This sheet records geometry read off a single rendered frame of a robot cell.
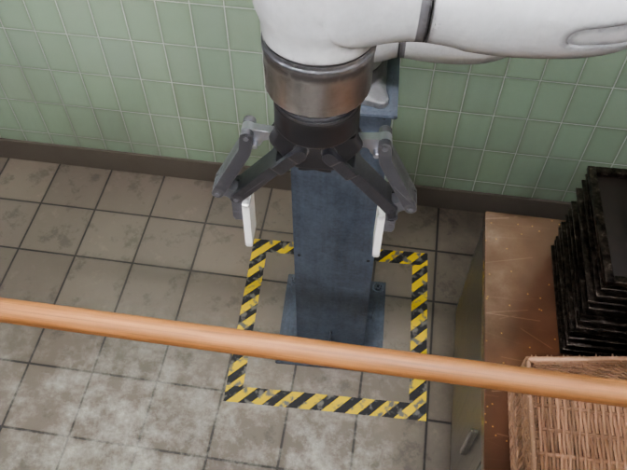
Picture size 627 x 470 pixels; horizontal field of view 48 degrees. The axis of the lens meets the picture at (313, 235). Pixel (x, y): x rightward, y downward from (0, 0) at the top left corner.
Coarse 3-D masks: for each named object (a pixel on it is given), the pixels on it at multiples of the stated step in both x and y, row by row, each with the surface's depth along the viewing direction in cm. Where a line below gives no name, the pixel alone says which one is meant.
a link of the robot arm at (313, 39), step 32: (256, 0) 49; (288, 0) 46; (320, 0) 46; (352, 0) 45; (384, 0) 45; (416, 0) 45; (288, 32) 49; (320, 32) 48; (352, 32) 48; (384, 32) 48; (416, 32) 48; (320, 64) 51
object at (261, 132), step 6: (246, 120) 63; (246, 126) 62; (252, 126) 63; (258, 126) 63; (264, 126) 63; (270, 126) 63; (258, 132) 63; (264, 132) 63; (270, 132) 63; (258, 138) 63; (264, 138) 63; (258, 144) 64
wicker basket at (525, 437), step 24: (528, 360) 131; (552, 360) 130; (576, 360) 129; (600, 360) 128; (624, 360) 126; (528, 408) 126; (552, 408) 140; (576, 408) 140; (624, 408) 140; (528, 432) 124; (552, 432) 138; (576, 432) 137; (600, 432) 137; (624, 432) 137; (528, 456) 122; (552, 456) 134; (576, 456) 134; (600, 456) 134; (624, 456) 134
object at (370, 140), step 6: (360, 132) 63; (366, 132) 63; (372, 132) 63; (378, 132) 62; (384, 132) 62; (390, 132) 62; (366, 138) 62; (372, 138) 62; (378, 138) 62; (384, 138) 62; (390, 138) 62; (366, 144) 63; (372, 144) 63; (378, 144) 62; (372, 150) 63; (378, 156) 63
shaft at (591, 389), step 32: (0, 320) 84; (32, 320) 83; (64, 320) 83; (96, 320) 83; (128, 320) 83; (160, 320) 83; (256, 352) 81; (288, 352) 80; (320, 352) 80; (352, 352) 80; (384, 352) 80; (416, 352) 80; (480, 384) 79; (512, 384) 78; (544, 384) 78; (576, 384) 77; (608, 384) 77
